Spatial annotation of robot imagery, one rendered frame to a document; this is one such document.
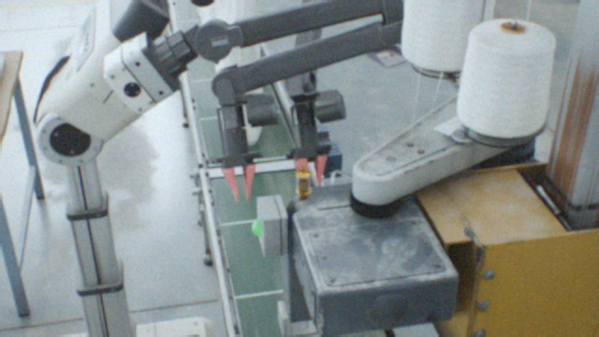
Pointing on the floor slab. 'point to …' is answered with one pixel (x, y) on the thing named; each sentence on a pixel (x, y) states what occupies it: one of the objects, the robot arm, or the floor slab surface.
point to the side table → (11, 84)
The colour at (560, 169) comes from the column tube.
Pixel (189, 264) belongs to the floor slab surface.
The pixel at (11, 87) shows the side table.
